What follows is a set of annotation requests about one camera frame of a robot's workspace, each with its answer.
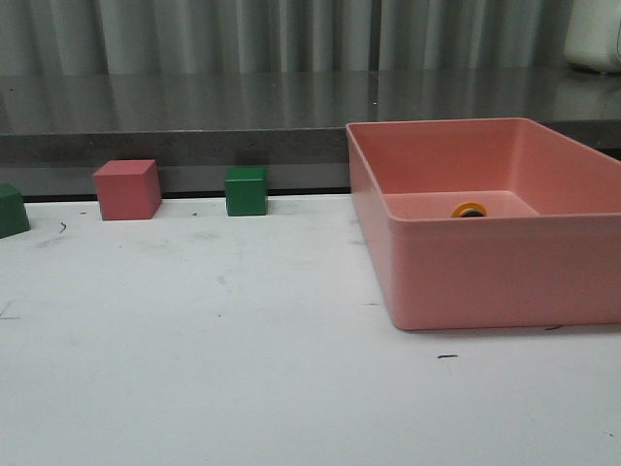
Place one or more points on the yellow push button switch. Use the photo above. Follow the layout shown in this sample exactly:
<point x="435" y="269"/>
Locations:
<point x="469" y="209"/>

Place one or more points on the pink plastic bin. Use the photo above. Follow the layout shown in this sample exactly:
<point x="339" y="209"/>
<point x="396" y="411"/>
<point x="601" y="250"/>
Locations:
<point x="547" y="253"/>

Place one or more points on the pink cube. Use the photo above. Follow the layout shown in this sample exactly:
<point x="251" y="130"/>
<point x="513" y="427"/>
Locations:
<point x="128" y="189"/>

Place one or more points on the grey stone counter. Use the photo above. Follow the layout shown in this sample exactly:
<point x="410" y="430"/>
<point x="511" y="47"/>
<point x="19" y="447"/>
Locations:
<point x="57" y="131"/>

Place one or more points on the green cube at left edge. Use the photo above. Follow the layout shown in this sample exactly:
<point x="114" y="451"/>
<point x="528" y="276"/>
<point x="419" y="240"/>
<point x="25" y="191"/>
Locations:
<point x="13" y="216"/>

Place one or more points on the white appliance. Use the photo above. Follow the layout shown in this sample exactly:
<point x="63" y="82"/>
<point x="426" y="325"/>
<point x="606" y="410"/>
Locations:
<point x="593" y="37"/>

